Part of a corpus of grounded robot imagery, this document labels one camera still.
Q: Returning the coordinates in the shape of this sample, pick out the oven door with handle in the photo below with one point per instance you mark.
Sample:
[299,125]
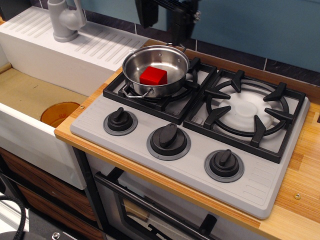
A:
[146,212]

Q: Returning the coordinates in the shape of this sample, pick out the grey toy stove top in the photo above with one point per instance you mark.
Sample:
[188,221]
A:
[254,193]

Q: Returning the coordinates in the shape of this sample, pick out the white toy sink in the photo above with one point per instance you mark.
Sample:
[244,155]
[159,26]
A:
[37,72]

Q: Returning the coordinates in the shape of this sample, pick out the black braided cable foreground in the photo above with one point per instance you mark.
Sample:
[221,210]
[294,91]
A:
[18,235]

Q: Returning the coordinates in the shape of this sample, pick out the black burner grate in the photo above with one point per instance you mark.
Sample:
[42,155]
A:
[255,116]
[173,108]

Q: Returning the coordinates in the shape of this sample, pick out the stainless steel pan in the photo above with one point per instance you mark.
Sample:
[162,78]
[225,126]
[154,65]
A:
[163,57]

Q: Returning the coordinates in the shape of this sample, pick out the grey toy faucet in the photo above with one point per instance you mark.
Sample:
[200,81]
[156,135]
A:
[65,22]

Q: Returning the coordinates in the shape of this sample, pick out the black left stove knob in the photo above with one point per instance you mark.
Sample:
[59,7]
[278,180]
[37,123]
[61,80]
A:
[120,122]

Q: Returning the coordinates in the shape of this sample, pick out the black right burner grate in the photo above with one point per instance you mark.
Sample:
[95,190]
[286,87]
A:
[255,116]

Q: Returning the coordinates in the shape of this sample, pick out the black left burner grate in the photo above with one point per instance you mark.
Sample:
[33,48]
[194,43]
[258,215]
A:
[173,108]

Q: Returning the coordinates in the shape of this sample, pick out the wooden drawer fronts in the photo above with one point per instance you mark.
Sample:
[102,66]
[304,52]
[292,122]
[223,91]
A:
[59,202]

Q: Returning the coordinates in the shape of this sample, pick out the black stove knob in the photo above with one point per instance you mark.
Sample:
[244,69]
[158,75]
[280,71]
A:
[224,166]
[168,143]
[120,122]

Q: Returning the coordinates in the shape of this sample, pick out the red cube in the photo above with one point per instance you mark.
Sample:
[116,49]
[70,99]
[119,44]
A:
[153,76]

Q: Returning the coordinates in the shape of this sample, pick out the black right stove knob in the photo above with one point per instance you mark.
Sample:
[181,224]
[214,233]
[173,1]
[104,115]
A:
[224,166]

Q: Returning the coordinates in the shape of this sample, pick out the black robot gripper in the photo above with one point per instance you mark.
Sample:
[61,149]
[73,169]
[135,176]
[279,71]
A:
[185,15]

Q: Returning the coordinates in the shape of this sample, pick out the black middle stove knob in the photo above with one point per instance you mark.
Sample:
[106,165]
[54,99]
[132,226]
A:
[168,143]

